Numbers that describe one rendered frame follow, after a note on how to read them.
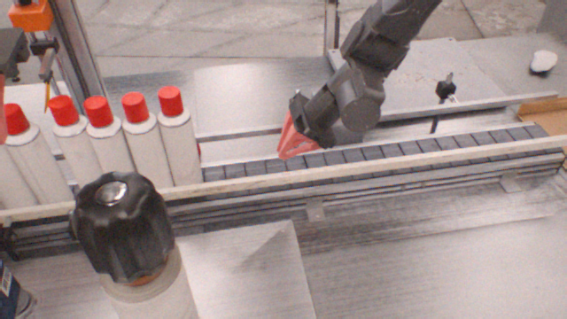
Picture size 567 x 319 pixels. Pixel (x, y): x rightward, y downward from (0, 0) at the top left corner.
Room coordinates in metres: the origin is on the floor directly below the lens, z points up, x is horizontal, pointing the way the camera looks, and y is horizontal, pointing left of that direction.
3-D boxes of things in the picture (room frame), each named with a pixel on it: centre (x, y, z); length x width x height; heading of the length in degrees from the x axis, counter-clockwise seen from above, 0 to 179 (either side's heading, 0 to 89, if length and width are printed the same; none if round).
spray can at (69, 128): (0.52, 0.32, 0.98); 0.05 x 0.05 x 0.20
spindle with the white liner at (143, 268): (0.26, 0.15, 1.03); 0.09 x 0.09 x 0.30
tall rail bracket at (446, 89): (0.71, -0.33, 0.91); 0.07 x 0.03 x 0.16; 11
